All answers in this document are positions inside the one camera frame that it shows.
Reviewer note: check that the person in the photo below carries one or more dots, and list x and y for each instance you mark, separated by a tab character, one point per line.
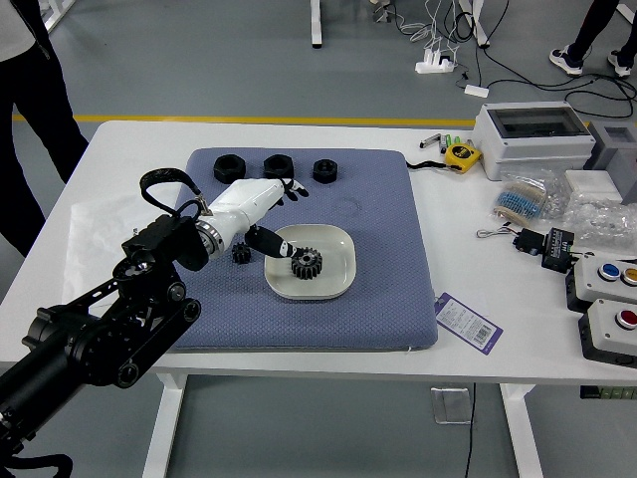
30	99
589	27

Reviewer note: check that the yellow tape measure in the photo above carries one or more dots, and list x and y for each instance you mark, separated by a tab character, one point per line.
462	157

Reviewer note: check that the white background table leg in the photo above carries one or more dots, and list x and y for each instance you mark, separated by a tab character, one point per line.
57	10
478	22
316	22

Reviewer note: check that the clear printed plastic bag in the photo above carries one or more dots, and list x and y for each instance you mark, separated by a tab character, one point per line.
99	234

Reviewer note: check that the green batteries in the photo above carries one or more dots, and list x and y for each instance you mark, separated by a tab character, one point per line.
449	141

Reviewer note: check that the white foam block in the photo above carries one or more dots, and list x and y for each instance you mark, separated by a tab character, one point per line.
592	184

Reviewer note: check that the blue resistor strip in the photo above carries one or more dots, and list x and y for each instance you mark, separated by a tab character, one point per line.
517	201

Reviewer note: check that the button box blue yellow buttons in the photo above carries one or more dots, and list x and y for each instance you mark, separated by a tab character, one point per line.
592	279

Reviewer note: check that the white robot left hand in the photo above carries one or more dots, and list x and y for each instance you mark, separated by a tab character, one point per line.
244	201

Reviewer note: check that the big black gear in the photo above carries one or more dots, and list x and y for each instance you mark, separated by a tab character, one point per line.
307	266

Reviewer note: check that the clear plastic holder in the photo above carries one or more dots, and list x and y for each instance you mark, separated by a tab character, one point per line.
450	406

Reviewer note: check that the small grey box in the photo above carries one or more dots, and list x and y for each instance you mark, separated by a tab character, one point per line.
622	164

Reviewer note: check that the white power strip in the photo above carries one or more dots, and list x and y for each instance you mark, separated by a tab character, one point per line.
433	66

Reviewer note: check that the black electronic module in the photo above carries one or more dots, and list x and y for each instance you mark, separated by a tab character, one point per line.
557	249

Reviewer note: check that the white power adapter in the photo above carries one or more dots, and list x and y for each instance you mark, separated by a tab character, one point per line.
476	90

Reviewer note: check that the purple paper tag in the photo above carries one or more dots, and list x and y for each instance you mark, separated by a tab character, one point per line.
468	323

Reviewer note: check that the clear bubble bag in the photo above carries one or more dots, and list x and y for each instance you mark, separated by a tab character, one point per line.
597	219

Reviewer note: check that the small black round nut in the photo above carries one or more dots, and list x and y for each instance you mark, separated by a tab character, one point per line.
325	174

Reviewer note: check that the white square plate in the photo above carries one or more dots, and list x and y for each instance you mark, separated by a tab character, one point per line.
333	269

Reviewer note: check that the small black gear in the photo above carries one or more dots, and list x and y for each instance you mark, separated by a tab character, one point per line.
240	254

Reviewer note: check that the button box red button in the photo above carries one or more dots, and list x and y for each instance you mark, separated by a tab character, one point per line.
604	333

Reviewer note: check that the clear bag of parts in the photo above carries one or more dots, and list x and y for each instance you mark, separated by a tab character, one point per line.
553	191

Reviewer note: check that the large black hex nut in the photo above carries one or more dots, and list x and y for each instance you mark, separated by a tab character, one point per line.
226	169
278	167

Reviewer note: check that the blue-grey cushion mat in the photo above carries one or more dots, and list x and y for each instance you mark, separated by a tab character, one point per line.
378	249

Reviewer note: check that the grey enclosure with clear lid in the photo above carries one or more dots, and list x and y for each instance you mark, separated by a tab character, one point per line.
527	152

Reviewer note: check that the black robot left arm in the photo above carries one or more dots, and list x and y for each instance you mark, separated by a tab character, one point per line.
99	338

